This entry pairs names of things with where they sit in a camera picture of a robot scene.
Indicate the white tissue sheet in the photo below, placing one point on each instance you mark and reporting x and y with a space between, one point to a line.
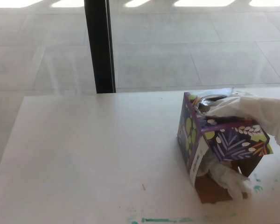
259 109

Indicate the purple floral tissue box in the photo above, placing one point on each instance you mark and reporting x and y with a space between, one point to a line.
231 142

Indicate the crumpled white tissues bunch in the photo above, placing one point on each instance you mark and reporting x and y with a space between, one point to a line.
226 179

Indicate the black window frame post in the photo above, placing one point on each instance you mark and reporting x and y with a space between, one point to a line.
98 46

